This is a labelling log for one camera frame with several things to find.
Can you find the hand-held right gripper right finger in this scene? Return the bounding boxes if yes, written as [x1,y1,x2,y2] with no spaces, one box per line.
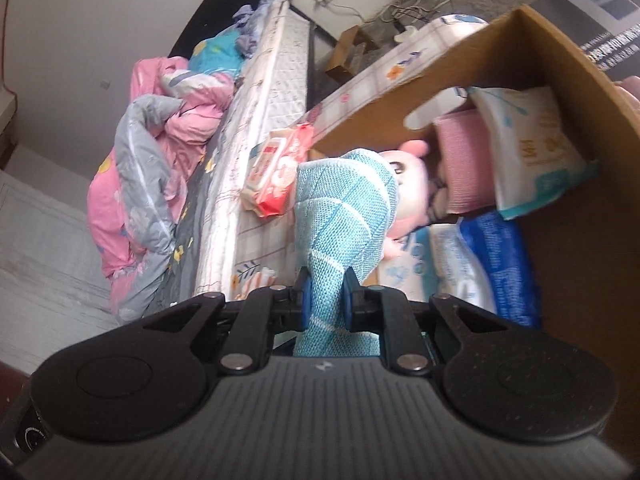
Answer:
[341,267,507,374]

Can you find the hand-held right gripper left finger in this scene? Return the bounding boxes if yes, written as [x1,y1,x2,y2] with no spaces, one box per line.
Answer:
[142,267,314,374]

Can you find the teal checked towel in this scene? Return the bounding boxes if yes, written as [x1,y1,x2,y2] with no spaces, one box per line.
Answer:
[292,148,401,359]

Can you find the blue white plastic pack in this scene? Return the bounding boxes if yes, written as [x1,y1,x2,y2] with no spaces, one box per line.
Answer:
[429,210,544,332]

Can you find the brown cardboard box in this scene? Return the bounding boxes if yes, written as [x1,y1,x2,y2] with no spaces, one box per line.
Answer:
[309,4,640,456]

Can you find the white tissue pack yellow print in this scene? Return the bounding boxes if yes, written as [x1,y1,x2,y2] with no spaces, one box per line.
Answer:
[471,85,602,222]

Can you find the white pack blue cartoon print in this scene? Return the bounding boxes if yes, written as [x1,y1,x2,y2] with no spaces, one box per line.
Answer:
[374,226,442,294]

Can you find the red wet wipes pack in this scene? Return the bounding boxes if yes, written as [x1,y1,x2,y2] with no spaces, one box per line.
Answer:
[239,123,317,219]

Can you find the white pink plush toy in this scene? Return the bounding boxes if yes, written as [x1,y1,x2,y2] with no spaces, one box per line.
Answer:
[376,140,437,262]

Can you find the grey flowered bedsheet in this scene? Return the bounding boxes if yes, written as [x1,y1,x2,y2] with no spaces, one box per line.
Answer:
[169,125,242,283]

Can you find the pink folded towel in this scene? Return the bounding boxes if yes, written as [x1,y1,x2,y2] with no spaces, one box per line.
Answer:
[432,109,497,214]

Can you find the white bed mattress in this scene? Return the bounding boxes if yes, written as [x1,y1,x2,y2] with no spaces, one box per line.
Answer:
[192,0,314,302]

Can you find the pink grey quilt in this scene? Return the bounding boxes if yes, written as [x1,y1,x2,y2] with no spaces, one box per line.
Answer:
[87,55,237,324]

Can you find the white card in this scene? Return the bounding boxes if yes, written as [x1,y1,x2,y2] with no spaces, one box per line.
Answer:
[403,87,474,132]

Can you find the small brown stool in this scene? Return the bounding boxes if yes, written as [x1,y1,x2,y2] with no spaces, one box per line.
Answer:
[325,24,382,87]

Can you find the blue pillow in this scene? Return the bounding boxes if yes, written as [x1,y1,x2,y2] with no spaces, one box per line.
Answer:
[188,29,247,79]

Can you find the white power strip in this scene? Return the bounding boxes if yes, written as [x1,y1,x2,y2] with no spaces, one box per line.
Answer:
[392,20,422,44]

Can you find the blue grey crumpled cloth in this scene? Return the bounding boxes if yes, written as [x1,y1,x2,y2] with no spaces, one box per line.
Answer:
[234,0,297,59]

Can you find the black headboard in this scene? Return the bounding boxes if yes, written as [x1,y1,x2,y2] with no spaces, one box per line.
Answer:
[166,0,342,59]

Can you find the dark printed carton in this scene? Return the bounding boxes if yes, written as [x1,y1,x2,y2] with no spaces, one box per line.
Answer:
[529,0,640,87]

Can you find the white floor cables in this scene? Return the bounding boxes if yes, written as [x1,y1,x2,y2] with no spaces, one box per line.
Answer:
[339,0,457,26]

